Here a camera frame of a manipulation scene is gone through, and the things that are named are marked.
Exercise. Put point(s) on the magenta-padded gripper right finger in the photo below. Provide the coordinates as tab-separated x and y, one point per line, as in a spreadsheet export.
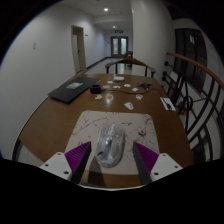
166	166

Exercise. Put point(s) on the black railing with wooden handrail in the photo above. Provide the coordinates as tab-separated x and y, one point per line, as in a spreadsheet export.
200	100

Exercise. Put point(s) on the orange and white small sticker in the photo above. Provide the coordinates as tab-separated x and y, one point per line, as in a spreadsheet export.
110	96

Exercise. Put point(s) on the red and white small sticker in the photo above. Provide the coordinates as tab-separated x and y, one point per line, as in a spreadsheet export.
139	97

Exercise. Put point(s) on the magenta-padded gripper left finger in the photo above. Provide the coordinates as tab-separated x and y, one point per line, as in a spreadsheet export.
55	165

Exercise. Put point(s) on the white oval sticker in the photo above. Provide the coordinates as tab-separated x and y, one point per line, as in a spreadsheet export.
129	106

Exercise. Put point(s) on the beige side door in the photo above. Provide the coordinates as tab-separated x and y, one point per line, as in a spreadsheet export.
78	48

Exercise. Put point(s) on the white marble-print mouse pad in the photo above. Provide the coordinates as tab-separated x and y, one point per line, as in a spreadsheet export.
133	126

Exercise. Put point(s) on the white wall switch plate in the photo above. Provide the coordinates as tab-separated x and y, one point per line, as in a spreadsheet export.
34	46

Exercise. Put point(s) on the black closed laptop with sticker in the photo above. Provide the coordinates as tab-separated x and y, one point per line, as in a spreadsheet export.
71	91

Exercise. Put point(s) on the brown wooden armchair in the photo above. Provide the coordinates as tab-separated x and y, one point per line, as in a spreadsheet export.
130	61

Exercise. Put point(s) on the white flat packet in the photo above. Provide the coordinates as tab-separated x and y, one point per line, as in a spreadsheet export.
118	78

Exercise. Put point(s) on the distant wooden chairs group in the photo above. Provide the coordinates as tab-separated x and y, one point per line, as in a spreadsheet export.
129	54

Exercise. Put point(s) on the green exit sign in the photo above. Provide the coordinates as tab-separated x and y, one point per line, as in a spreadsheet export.
119	31

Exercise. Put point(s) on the small black box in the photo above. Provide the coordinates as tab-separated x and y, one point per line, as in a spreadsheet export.
95	89

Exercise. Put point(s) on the transparent grey computer mouse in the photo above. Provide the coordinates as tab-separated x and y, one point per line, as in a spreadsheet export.
110	146

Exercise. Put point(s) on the dark framed window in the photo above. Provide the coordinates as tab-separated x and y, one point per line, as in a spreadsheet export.
190	53

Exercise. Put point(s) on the tan small sticker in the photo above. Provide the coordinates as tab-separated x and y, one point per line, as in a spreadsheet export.
98	96

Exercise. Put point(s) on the glass double door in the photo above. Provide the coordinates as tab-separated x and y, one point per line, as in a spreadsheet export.
119	46

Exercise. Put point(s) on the white card with black pen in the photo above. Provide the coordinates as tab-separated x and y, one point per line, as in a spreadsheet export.
167	103

